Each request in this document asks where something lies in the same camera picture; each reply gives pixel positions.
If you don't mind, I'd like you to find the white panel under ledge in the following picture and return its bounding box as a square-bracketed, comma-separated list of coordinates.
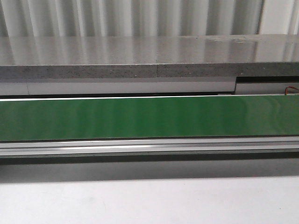
[0, 76, 299, 96]

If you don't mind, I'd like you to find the grey stone countertop ledge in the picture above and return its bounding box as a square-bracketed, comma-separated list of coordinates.
[0, 35, 299, 79]

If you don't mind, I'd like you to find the green conveyor belt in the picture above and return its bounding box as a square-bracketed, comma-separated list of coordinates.
[0, 95, 299, 141]

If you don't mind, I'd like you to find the white pleated curtain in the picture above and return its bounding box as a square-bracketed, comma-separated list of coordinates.
[0, 0, 299, 37]

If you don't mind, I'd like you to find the red and black wire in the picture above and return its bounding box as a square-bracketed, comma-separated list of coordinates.
[284, 86, 299, 96]

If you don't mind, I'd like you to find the silver aluminium conveyor frame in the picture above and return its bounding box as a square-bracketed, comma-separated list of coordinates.
[0, 136, 299, 156]

